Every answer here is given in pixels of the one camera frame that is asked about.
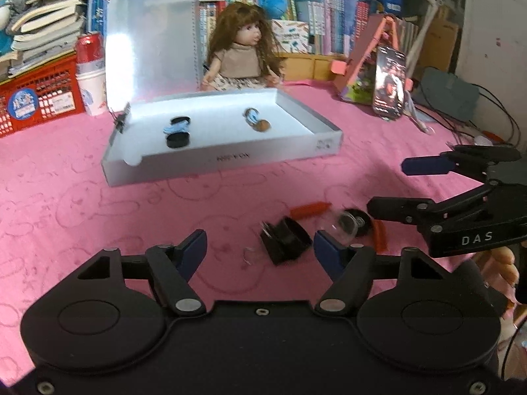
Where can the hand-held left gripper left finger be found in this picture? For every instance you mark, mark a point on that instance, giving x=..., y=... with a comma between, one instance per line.
x=193, y=251

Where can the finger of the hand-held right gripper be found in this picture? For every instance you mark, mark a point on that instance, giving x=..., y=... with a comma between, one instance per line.
x=395, y=210
x=428, y=164

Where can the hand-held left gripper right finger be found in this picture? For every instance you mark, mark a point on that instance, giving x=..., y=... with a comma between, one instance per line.
x=329, y=252

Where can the clear plastic dome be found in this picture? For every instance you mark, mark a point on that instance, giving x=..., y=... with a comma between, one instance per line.
x=341, y=226

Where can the orange toy sausage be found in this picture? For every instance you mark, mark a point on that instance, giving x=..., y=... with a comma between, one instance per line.
x=379, y=238

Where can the red pointed plastic piece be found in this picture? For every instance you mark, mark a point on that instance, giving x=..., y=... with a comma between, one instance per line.
x=308, y=210

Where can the large black binder clip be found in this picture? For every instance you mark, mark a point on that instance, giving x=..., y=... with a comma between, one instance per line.
x=276, y=249

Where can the white cardboard box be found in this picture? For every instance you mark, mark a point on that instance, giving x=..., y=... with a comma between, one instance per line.
x=247, y=157

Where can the small black cap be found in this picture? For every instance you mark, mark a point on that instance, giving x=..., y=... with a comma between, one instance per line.
x=178, y=140

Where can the blue plastic clip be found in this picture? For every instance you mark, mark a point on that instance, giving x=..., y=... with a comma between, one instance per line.
x=247, y=115
x=169, y=130

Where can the brown walnut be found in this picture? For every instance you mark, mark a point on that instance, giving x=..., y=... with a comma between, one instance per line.
x=262, y=126

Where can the person's right hand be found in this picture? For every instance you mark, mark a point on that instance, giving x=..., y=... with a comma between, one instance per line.
x=504, y=267

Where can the grey pouch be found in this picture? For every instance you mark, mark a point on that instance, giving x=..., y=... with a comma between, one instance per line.
x=448, y=94

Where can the pink printed blanket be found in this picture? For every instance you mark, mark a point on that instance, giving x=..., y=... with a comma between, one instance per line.
x=123, y=214

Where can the brown cardboard box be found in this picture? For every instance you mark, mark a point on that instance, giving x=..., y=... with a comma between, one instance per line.
x=442, y=45

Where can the pink cardboard toy house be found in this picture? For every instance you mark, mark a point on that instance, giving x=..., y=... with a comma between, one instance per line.
x=362, y=53

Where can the white plastic tube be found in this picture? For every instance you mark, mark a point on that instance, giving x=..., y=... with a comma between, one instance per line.
x=426, y=28

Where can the small black binder clip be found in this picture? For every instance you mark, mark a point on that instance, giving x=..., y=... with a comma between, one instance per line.
x=121, y=121

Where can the wooden drawer box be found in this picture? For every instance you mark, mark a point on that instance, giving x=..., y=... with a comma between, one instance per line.
x=313, y=68

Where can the row of upright books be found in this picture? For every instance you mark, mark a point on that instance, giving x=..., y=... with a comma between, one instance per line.
x=329, y=20

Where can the white printed carton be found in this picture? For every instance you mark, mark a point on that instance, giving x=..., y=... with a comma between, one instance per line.
x=290, y=35

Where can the white paper cup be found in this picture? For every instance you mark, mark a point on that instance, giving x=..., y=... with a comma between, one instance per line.
x=92, y=90

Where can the long-haired doll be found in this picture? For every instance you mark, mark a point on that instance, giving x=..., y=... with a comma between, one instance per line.
x=238, y=61

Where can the translucent plastic clipboard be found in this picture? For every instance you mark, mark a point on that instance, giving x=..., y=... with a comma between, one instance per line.
x=152, y=41

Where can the round blue plush toy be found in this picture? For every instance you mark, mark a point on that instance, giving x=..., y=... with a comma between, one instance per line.
x=276, y=6

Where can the red plastic basket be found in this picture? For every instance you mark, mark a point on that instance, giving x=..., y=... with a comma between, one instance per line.
x=57, y=78

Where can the red drink can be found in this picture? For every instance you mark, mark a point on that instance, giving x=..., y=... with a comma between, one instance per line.
x=88, y=47

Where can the stack of books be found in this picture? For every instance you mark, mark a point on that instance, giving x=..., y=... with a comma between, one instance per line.
x=45, y=20

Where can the blue and white plush toy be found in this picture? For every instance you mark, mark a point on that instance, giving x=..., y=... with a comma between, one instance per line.
x=5, y=43

